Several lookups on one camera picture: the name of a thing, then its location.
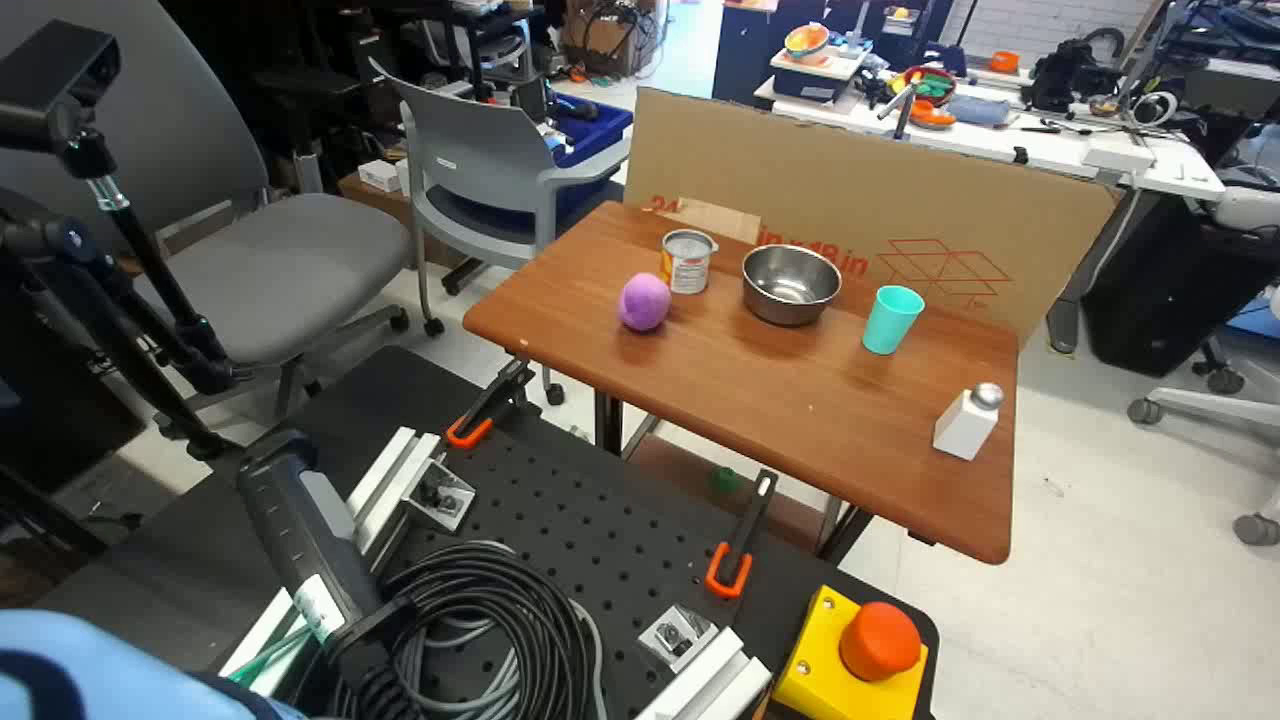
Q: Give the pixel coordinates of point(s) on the white salt shaker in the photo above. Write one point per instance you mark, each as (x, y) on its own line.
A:
(969, 421)

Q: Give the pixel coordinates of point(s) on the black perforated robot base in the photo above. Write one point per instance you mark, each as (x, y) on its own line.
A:
(602, 528)

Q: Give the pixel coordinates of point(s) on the purple ball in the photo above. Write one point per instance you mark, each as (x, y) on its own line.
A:
(644, 303)

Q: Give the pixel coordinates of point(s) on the tin can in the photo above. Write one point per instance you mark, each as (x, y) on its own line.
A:
(686, 261)

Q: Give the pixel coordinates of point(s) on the steel bowl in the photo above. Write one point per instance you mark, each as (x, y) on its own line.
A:
(791, 285)

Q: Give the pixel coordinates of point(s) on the wooden table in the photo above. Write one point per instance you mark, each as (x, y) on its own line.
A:
(805, 401)

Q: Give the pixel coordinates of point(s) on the orange black clamp left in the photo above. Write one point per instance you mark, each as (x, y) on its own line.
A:
(478, 421)

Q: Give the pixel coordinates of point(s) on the orange black clamp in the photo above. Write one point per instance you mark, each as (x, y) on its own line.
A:
(735, 557)
(478, 421)

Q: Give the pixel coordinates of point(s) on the orange black clamp right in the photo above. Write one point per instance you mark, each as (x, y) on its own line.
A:
(735, 557)

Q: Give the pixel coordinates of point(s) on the grey plastic chair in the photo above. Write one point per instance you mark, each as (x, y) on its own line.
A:
(494, 186)

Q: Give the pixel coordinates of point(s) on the teal plastic cup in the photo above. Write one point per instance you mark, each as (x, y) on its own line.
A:
(888, 322)

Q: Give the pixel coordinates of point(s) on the cardboard sheet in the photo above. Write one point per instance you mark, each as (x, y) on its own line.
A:
(981, 239)

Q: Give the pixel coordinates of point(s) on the yellow emergency stop box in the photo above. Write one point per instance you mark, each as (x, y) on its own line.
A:
(852, 661)

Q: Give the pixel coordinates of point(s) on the white background desk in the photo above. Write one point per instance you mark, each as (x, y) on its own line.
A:
(995, 127)

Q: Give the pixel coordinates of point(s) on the grey office chair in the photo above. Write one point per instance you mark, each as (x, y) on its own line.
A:
(272, 279)

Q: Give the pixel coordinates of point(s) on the black camera on tripod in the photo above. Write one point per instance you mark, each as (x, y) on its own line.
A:
(49, 89)

